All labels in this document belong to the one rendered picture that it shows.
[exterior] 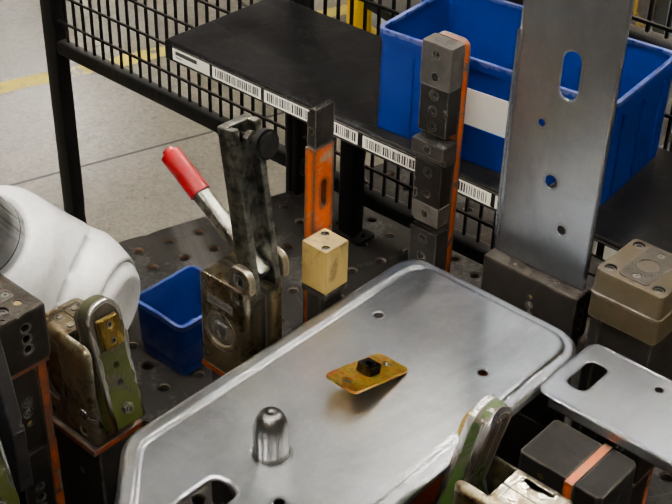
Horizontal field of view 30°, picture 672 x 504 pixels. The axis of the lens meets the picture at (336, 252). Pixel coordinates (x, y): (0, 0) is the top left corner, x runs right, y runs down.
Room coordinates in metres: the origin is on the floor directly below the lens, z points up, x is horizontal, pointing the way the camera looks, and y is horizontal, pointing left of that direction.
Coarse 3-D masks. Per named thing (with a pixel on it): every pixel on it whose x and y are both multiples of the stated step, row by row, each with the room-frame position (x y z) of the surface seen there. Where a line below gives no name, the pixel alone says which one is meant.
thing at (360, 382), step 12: (360, 360) 0.90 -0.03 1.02; (372, 360) 0.90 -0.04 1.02; (384, 360) 0.92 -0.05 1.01; (336, 372) 0.88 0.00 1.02; (348, 372) 0.89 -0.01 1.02; (360, 372) 0.89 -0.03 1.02; (372, 372) 0.89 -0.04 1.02; (384, 372) 0.90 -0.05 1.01; (396, 372) 0.90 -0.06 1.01; (336, 384) 0.87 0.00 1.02; (348, 384) 0.87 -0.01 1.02; (360, 384) 0.87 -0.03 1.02; (372, 384) 0.87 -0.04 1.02
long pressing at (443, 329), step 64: (320, 320) 0.99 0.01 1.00; (384, 320) 0.99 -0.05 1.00; (448, 320) 1.00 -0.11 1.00; (512, 320) 1.00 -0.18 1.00; (256, 384) 0.89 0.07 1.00; (320, 384) 0.89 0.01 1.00; (384, 384) 0.90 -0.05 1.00; (448, 384) 0.90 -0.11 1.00; (512, 384) 0.90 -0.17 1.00; (128, 448) 0.80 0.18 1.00; (192, 448) 0.80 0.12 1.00; (320, 448) 0.81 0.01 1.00; (384, 448) 0.81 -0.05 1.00; (448, 448) 0.82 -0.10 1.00
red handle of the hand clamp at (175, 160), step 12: (168, 156) 1.06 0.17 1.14; (180, 156) 1.06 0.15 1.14; (168, 168) 1.05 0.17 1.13; (180, 168) 1.05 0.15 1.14; (192, 168) 1.05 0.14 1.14; (180, 180) 1.04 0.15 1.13; (192, 180) 1.04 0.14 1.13; (204, 180) 1.05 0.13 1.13; (192, 192) 1.03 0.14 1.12; (204, 192) 1.04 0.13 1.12; (204, 204) 1.03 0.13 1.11; (216, 204) 1.03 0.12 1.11; (216, 216) 1.02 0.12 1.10; (228, 216) 1.02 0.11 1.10; (216, 228) 1.01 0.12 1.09; (228, 228) 1.01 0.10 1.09; (228, 240) 1.00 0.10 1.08; (264, 264) 0.99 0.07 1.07
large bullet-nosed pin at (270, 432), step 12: (264, 408) 0.81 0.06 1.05; (276, 408) 0.81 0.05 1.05; (264, 420) 0.79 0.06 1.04; (276, 420) 0.79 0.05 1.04; (252, 432) 0.80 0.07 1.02; (264, 432) 0.79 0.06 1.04; (276, 432) 0.79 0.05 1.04; (288, 432) 0.80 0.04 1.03; (264, 444) 0.79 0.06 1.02; (276, 444) 0.79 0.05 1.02; (288, 444) 0.80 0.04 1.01; (264, 456) 0.79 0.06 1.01; (276, 456) 0.79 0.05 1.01
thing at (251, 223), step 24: (240, 120) 1.01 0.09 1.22; (240, 144) 0.99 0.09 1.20; (264, 144) 0.97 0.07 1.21; (240, 168) 0.98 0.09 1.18; (264, 168) 1.00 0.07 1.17; (240, 192) 0.98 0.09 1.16; (264, 192) 1.00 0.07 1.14; (240, 216) 0.98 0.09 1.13; (264, 216) 1.00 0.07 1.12; (240, 240) 0.98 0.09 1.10; (264, 240) 1.00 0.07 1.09
